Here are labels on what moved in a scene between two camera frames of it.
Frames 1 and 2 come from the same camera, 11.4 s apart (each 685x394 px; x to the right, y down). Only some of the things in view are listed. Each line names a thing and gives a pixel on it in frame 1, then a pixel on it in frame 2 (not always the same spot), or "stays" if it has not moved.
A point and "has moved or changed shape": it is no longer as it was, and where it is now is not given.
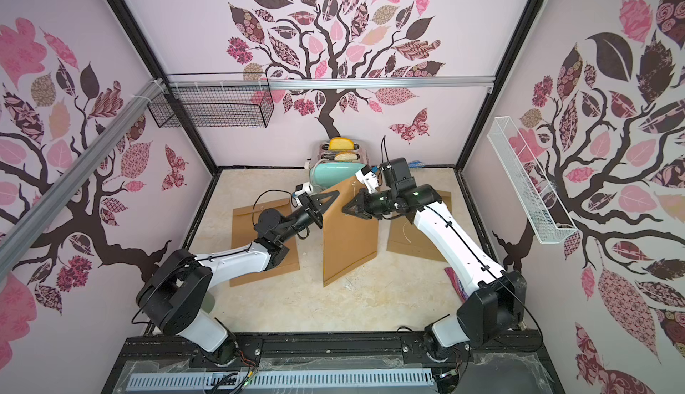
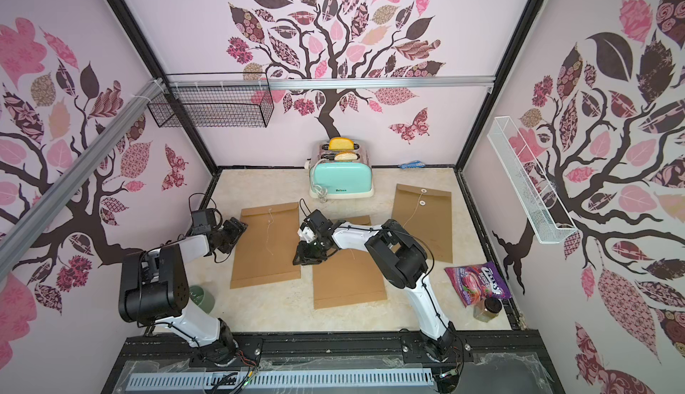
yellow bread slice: [341, 143] stays
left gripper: [311, 209] -> [236, 228]
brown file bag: [350, 241] has moved or changed shape
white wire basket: [551, 225] stays
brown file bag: [244, 220] stays
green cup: [209, 302] stays
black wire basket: [217, 100] stays
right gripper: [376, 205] -> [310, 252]
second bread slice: [346, 156] stays
